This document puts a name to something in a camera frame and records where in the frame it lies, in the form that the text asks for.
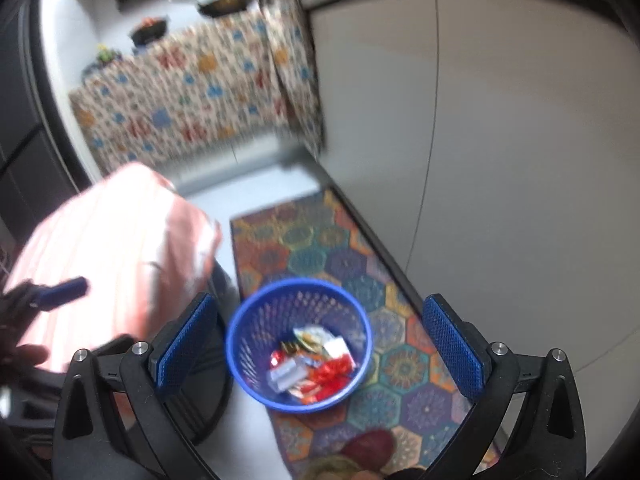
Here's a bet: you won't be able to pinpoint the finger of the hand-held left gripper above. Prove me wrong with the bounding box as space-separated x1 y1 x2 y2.
20 276 90 311

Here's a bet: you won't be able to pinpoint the black clay pot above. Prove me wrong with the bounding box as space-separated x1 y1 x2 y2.
129 16 171 46

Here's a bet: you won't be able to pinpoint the colourful hexagon floor mat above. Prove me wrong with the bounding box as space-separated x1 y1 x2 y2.
229 187 501 480

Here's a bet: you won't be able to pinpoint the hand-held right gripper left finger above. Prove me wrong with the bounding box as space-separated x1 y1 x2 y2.
52 292 221 480

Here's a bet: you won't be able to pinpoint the red wrapper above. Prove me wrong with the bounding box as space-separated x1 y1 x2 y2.
312 355 356 401

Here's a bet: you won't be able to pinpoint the person's left hand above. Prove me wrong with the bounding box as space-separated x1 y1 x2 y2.
0 344 48 368

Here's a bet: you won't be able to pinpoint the condiment bottles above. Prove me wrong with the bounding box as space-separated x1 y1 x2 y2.
82 42 123 78

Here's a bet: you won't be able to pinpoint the crushed white can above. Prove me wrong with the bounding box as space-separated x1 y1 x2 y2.
270 362 306 391

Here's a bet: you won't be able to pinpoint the small printed cloth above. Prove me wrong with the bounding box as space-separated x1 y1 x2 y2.
260 0 326 156

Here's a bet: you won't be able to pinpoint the black wok with lid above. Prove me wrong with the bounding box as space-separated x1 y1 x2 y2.
167 0 258 18

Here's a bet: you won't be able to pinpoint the striped pink tablecloth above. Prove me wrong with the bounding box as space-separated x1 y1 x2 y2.
2 162 223 376

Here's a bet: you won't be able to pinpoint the white lower cabinet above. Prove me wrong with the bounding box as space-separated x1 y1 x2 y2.
305 0 640 376

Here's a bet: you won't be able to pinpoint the white packet with red print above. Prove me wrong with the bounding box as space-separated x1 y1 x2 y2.
322 337 351 361

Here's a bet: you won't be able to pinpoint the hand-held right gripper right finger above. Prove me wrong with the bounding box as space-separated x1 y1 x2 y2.
422 294 588 480

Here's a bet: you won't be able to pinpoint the large printed cloth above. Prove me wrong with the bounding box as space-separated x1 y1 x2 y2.
67 10 291 178

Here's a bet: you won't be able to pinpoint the blue plastic basket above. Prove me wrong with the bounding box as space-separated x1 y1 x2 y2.
225 279 373 413

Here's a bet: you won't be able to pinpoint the patterned paper box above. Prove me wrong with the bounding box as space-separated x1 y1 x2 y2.
292 326 341 356

